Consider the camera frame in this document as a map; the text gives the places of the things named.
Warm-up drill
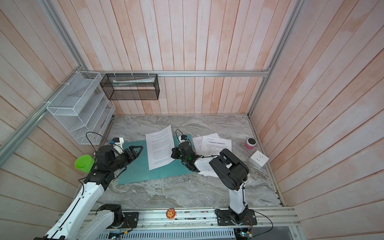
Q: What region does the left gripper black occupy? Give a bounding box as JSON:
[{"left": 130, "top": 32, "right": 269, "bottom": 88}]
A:
[{"left": 109, "top": 145, "right": 144, "bottom": 172}]

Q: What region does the printed paper sheet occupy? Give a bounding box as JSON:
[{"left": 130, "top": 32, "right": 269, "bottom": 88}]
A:
[
  {"left": 193, "top": 136, "right": 219, "bottom": 178},
  {"left": 200, "top": 136, "right": 232, "bottom": 157},
  {"left": 146, "top": 125, "right": 175, "bottom": 171}
]

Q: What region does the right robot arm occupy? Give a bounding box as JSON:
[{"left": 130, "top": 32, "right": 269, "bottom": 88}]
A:
[{"left": 171, "top": 142, "right": 254, "bottom": 226}]

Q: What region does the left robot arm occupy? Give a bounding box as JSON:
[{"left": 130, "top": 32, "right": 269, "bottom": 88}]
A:
[{"left": 42, "top": 145, "right": 144, "bottom": 240}]

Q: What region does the green plastic goblet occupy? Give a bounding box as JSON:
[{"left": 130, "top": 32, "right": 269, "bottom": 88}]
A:
[{"left": 75, "top": 155, "right": 95, "bottom": 173}]

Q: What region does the red round sticker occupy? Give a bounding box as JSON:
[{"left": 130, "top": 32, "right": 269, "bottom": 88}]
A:
[{"left": 166, "top": 208, "right": 176, "bottom": 220}]

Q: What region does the pink cylindrical speaker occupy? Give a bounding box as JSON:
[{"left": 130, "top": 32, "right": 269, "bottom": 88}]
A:
[{"left": 245, "top": 138, "right": 257, "bottom": 150}]

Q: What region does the white power socket cube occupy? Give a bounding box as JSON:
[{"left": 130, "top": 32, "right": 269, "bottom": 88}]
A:
[{"left": 250, "top": 150, "right": 269, "bottom": 169}]

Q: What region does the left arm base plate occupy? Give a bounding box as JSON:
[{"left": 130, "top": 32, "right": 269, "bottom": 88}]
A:
[{"left": 122, "top": 212, "right": 139, "bottom": 230}]

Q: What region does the white wire mesh shelf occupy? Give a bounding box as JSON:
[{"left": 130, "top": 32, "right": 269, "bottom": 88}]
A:
[{"left": 47, "top": 72, "right": 115, "bottom": 146}]

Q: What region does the black mesh wall basket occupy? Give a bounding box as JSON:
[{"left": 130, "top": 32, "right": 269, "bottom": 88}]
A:
[{"left": 100, "top": 73, "right": 160, "bottom": 101}]

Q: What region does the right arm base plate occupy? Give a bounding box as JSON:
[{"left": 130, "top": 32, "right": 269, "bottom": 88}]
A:
[{"left": 215, "top": 209, "right": 258, "bottom": 227}]

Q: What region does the aluminium front rail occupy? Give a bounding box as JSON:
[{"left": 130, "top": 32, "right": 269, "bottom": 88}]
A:
[{"left": 50, "top": 206, "right": 301, "bottom": 233}]

